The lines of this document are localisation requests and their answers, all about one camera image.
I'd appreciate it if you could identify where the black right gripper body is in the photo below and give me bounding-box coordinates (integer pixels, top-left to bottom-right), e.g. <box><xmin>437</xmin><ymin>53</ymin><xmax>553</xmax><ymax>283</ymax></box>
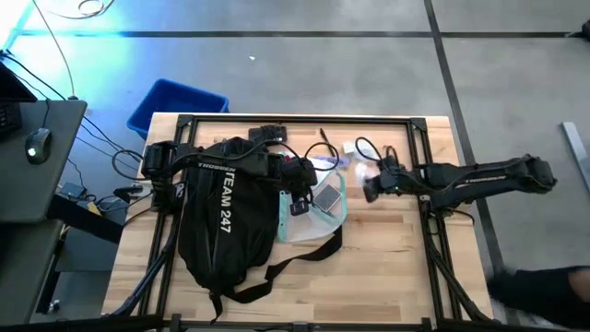
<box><xmin>375</xmin><ymin>156</ymin><xmax>419</xmax><ymax>196</ymax></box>

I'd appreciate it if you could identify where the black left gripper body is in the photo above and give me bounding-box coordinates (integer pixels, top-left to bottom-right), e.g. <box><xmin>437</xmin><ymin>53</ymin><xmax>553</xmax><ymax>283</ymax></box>
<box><xmin>276</xmin><ymin>154</ymin><xmax>320</xmax><ymax>197</ymax></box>

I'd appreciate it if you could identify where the white mesh pouch teal trim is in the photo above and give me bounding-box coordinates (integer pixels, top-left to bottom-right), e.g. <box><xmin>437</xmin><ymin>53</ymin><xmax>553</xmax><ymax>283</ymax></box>
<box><xmin>276</xmin><ymin>155</ymin><xmax>348</xmax><ymax>244</ymax></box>

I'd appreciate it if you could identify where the white blurred small item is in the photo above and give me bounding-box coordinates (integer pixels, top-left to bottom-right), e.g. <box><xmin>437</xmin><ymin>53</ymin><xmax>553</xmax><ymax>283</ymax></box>
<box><xmin>354</xmin><ymin>160</ymin><xmax>384</xmax><ymax>186</ymax></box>

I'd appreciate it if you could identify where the black backpack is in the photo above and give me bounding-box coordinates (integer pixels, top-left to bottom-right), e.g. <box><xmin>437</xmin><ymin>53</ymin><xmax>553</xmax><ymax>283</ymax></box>
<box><xmin>177</xmin><ymin>136</ymin><xmax>345</xmax><ymax>324</ymax></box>

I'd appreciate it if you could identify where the grey square item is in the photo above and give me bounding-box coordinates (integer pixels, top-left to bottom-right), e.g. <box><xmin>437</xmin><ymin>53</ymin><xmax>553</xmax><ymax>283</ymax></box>
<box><xmin>313</xmin><ymin>184</ymin><xmax>343</xmax><ymax>213</ymax></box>

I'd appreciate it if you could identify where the purple item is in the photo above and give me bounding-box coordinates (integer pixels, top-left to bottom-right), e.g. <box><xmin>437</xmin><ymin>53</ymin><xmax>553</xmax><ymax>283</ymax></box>
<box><xmin>317</xmin><ymin>155</ymin><xmax>352</xmax><ymax>170</ymax></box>

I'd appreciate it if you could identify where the black pen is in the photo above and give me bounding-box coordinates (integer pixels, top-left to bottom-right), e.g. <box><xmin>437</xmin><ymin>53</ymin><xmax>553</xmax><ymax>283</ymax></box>
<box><xmin>319</xmin><ymin>127</ymin><xmax>336</xmax><ymax>156</ymax></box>

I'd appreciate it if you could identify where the black power brick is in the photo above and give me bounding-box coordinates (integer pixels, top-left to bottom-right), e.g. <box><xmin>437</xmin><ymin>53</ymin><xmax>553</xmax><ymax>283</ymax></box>
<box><xmin>248</xmin><ymin>124</ymin><xmax>288</xmax><ymax>144</ymax></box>

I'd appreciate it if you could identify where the blue plastic bin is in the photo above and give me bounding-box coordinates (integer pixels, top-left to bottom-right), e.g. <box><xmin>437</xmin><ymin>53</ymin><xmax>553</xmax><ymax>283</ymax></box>
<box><xmin>126</xmin><ymin>77</ymin><xmax>230</xmax><ymax>140</ymax></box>

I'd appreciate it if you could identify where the grey metal bar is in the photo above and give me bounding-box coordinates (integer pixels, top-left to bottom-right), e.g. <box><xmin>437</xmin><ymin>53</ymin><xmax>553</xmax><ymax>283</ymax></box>
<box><xmin>560</xmin><ymin>122</ymin><xmax>590</xmax><ymax>193</ymax></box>

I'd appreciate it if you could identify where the person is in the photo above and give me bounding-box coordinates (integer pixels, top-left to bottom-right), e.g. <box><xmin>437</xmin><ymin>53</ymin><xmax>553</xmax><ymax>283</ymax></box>
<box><xmin>487</xmin><ymin>266</ymin><xmax>590</xmax><ymax>329</ymax></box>

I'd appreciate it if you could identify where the small black box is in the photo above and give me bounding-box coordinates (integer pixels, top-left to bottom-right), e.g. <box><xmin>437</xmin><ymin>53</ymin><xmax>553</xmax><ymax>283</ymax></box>
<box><xmin>58</xmin><ymin>182</ymin><xmax>87</xmax><ymax>200</ymax></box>

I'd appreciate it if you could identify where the black computer mouse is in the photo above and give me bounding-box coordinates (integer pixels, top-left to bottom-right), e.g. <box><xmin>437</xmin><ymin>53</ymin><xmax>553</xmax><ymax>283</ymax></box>
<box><xmin>25</xmin><ymin>127</ymin><xmax>53</xmax><ymax>165</ymax></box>

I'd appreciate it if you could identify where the grey low desk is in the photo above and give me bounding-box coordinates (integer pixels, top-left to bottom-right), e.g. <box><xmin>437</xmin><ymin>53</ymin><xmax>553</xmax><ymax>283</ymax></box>
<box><xmin>0</xmin><ymin>219</ymin><xmax>65</xmax><ymax>326</ymax></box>

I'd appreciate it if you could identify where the black keyboard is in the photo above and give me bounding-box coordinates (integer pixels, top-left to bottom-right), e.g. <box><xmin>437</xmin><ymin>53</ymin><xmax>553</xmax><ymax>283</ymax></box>
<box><xmin>0</xmin><ymin>101</ymin><xmax>23</xmax><ymax>136</ymax></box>

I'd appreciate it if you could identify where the black laptop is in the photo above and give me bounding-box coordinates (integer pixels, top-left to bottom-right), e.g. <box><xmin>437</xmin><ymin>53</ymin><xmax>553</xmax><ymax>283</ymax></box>
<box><xmin>0</xmin><ymin>62</ymin><xmax>38</xmax><ymax>103</ymax></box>

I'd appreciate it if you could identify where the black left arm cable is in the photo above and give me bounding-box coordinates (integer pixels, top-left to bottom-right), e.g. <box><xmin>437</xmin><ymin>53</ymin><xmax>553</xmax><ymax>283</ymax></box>
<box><xmin>303</xmin><ymin>141</ymin><xmax>341</xmax><ymax>172</ymax></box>

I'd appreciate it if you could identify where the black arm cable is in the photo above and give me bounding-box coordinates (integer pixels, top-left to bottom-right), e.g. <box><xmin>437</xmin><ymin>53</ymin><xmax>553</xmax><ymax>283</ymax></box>
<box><xmin>354</xmin><ymin>136</ymin><xmax>400</xmax><ymax>167</ymax></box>
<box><xmin>303</xmin><ymin>141</ymin><xmax>341</xmax><ymax>172</ymax></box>

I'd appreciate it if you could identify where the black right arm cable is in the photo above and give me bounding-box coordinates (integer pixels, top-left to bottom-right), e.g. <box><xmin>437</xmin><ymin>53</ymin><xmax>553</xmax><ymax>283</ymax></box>
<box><xmin>354</xmin><ymin>136</ymin><xmax>400</xmax><ymax>167</ymax></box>

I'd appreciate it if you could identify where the wooden table with black frame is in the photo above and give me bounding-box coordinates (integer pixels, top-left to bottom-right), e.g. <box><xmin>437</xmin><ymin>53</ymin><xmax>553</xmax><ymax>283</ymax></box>
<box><xmin>103</xmin><ymin>113</ymin><xmax>508</xmax><ymax>332</ymax></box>

